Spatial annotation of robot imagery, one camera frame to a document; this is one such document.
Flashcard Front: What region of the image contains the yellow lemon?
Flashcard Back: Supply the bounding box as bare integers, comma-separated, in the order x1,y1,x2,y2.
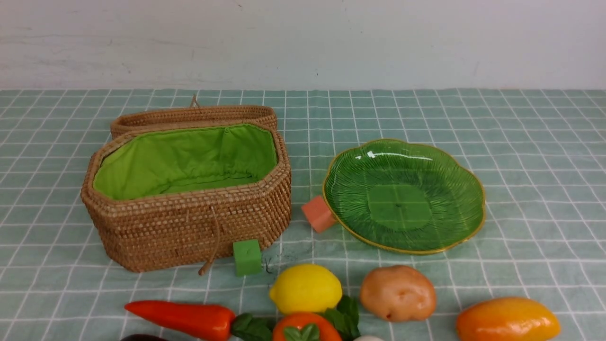
269,263,343,315

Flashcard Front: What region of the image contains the brown potato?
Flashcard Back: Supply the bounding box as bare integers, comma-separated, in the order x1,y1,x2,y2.
359,265,437,323

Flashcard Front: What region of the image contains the orange persimmon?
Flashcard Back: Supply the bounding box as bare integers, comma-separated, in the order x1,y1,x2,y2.
271,312,342,341

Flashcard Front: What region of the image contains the green leafy vegetable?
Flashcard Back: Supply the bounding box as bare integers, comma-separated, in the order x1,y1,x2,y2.
230,295,361,341

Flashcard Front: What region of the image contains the white cucumber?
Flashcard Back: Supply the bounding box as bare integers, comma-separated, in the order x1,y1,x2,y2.
353,335,384,341

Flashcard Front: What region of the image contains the red chili pepper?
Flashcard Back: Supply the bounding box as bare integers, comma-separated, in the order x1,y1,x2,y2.
124,300,236,341

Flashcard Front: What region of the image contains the dark purple eggplant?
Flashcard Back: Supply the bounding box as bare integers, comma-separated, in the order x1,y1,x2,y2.
120,334,167,341

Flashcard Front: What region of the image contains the orange yellow mango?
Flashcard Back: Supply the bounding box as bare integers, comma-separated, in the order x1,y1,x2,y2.
456,296,561,341

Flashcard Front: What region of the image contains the orange foam cube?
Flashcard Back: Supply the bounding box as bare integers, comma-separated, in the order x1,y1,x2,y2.
302,196,337,233

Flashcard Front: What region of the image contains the green foam cube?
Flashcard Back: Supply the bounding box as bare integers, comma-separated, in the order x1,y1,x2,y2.
233,238,262,277

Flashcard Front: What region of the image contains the green glass leaf plate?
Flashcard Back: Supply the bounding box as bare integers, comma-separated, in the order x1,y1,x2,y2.
322,139,486,255

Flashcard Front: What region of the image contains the woven rattan basket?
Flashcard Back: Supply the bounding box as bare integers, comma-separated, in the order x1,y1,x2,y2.
80,120,292,275

